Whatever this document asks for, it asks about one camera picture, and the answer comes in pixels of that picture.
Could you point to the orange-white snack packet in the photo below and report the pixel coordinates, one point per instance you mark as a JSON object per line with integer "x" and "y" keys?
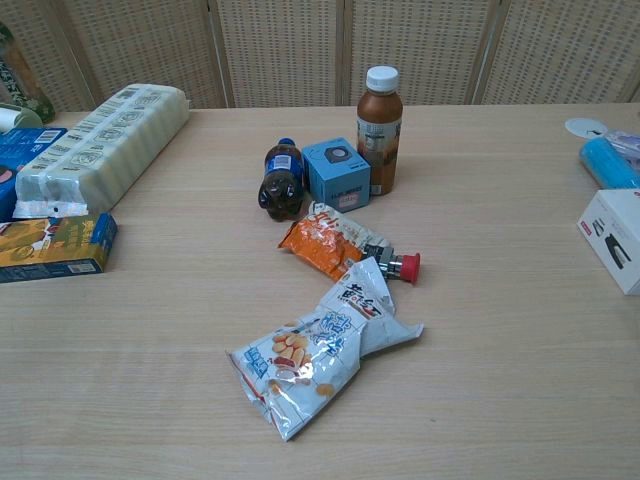
{"x": 320, "y": 242}

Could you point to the light blue cube box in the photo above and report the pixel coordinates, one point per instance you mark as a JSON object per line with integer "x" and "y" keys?
{"x": 337, "y": 175}

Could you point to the small cola bottle blue cap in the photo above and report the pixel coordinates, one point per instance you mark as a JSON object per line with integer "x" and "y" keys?
{"x": 281, "y": 185}

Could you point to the red emergency stop button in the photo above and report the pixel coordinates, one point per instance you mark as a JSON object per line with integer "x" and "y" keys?
{"x": 400, "y": 264}

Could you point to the white-blue peanut snack bag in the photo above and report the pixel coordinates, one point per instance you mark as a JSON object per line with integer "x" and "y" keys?
{"x": 305, "y": 355}

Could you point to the brown tea bottle white cap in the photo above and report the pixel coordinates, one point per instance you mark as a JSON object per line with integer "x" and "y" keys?
{"x": 378, "y": 135}

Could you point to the wooden perforated folding screen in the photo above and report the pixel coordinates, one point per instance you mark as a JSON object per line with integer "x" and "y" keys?
{"x": 320, "y": 50}

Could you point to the yellow-blue carton box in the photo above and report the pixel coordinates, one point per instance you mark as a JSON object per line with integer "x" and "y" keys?
{"x": 50, "y": 247}

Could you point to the white stapler box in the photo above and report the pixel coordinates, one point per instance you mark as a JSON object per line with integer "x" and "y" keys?
{"x": 612, "y": 240}

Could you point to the light blue roll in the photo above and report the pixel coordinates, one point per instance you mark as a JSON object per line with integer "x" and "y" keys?
{"x": 607, "y": 162}

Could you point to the blue box with barcode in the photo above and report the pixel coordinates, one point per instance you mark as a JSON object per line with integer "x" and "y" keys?
{"x": 20, "y": 155}

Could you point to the clear plastic wrapped pack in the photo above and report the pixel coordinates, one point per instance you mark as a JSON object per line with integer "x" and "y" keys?
{"x": 627, "y": 145}

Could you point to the white-green round container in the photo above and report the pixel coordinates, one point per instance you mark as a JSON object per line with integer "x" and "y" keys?
{"x": 15, "y": 117}

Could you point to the green patterned tall package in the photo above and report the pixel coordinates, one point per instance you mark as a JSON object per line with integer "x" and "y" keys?
{"x": 22, "y": 75}

